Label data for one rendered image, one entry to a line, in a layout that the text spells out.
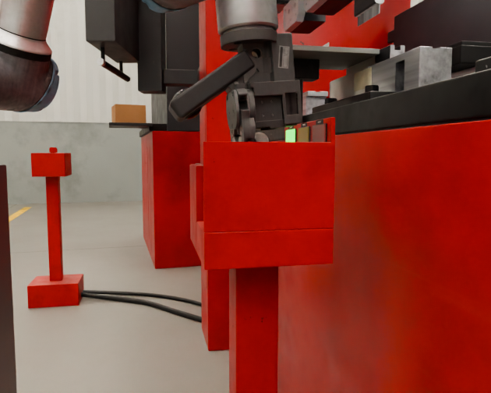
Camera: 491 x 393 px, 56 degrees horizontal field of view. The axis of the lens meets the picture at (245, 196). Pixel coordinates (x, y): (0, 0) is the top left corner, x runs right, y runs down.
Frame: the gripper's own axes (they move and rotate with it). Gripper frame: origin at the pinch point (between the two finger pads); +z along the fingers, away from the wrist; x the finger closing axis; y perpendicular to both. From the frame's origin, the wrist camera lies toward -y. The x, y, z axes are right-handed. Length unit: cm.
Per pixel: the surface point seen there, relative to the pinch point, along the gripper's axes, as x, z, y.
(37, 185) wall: 730, 30, -194
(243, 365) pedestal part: 2.1, 23.4, -1.9
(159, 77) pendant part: 175, -43, -4
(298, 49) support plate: 27.7, -23.5, 17.8
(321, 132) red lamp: -2.3, -7.3, 10.0
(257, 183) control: -4.9, -1.9, 0.6
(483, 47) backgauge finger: 30, -23, 60
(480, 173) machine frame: -18.9, -1.9, 19.3
